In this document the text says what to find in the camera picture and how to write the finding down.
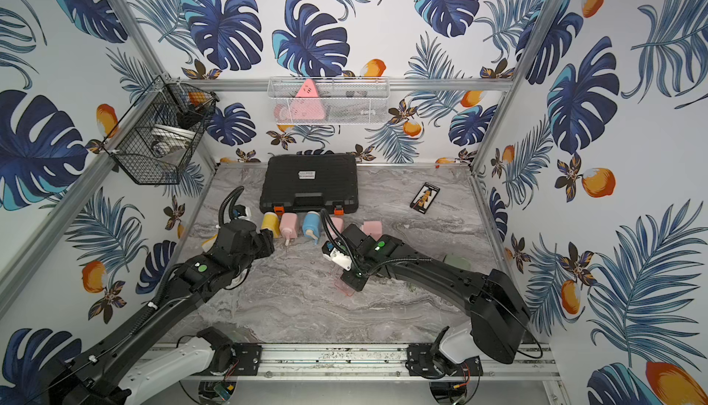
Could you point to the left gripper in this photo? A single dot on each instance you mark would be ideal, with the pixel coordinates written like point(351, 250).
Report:
point(265, 240)

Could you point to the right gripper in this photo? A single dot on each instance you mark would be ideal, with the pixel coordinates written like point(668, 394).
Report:
point(355, 283)

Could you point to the yellow pencil sharpener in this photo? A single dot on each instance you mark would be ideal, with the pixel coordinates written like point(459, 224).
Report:
point(271, 222)

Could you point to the pink transparent tray back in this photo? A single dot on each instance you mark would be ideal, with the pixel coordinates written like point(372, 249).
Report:
point(343, 288)

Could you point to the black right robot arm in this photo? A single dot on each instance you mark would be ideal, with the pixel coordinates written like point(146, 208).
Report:
point(498, 316)

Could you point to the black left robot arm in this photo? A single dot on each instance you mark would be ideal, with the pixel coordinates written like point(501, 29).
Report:
point(100, 375)

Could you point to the white work glove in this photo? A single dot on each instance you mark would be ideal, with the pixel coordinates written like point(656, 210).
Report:
point(209, 244)

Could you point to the black plastic tool case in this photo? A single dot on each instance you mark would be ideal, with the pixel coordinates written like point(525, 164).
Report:
point(302, 183)

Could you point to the pink triangular object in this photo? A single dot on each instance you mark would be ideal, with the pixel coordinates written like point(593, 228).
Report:
point(306, 106)

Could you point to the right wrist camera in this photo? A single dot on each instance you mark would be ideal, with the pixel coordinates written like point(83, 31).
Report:
point(334, 255)

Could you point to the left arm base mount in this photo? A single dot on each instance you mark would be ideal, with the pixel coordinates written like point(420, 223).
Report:
point(233, 359)

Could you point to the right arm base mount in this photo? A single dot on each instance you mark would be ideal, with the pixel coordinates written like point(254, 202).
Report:
point(426, 360)

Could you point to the black wire basket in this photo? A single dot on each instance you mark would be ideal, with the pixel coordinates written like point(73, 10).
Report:
point(165, 127)

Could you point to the white wire mesh basket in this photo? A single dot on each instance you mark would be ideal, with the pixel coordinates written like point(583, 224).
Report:
point(347, 100)

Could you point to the aluminium front rail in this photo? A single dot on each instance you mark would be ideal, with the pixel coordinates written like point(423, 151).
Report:
point(370, 362)

